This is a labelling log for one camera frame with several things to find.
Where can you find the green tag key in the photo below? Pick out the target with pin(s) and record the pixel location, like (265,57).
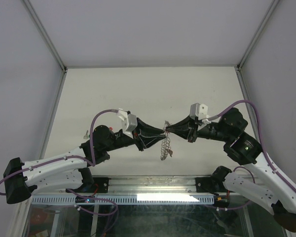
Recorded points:
(86,136)

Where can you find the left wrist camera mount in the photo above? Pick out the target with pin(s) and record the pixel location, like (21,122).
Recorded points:
(128,122)

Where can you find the white slotted cable duct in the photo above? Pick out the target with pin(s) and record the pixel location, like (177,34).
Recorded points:
(140,199)

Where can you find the metal disc with keyrings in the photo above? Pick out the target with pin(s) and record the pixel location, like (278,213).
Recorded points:
(165,144)

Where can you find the aluminium frame post right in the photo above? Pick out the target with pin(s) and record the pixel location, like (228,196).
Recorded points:
(258,33)

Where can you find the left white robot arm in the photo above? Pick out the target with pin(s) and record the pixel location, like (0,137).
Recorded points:
(71,170)

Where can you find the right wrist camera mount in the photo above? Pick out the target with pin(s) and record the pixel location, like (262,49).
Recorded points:
(199,112)

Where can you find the red tag key on disc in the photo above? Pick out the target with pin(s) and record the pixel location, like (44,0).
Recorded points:
(170,152)

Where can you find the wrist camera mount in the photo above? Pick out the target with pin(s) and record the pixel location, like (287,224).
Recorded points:
(128,122)
(199,112)

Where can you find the aluminium frame post left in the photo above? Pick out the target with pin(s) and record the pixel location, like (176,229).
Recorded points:
(43,33)

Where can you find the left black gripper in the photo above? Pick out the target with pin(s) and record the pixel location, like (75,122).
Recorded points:
(146,141)

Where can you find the aluminium frame post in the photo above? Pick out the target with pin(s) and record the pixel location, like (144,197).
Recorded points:
(258,33)
(43,33)

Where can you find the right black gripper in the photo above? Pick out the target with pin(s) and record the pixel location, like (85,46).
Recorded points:
(187,128)

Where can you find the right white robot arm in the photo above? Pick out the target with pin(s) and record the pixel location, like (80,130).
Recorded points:
(277,195)

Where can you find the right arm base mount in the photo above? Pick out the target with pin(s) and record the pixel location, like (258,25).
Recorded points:
(208,185)

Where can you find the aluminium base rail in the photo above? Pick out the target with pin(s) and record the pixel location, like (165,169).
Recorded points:
(135,184)

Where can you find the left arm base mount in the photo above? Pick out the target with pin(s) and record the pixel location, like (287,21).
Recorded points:
(100,185)

